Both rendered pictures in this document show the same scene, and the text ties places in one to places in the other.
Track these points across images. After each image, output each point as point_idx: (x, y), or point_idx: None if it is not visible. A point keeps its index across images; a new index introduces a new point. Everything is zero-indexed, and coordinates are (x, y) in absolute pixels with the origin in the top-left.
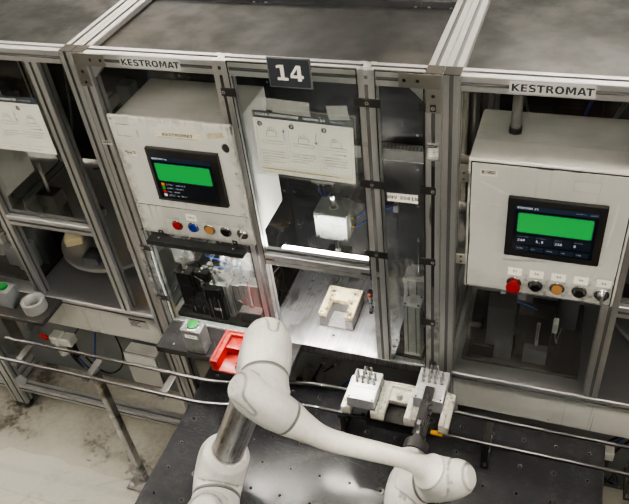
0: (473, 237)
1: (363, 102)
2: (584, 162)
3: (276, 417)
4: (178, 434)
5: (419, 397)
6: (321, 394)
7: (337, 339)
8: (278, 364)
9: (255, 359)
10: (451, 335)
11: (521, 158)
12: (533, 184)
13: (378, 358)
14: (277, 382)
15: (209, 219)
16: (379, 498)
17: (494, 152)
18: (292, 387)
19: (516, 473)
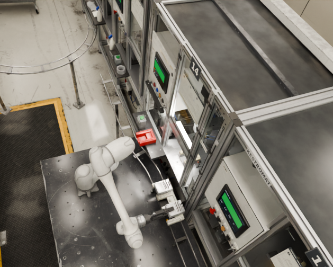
0: (212, 182)
1: (207, 102)
2: (255, 203)
3: (95, 169)
4: None
5: (167, 207)
6: (162, 174)
7: (176, 164)
8: (113, 156)
9: (108, 148)
10: (196, 201)
11: (238, 177)
12: (234, 189)
13: (178, 183)
14: (105, 160)
15: (161, 91)
16: None
17: (234, 165)
18: (158, 163)
19: (178, 258)
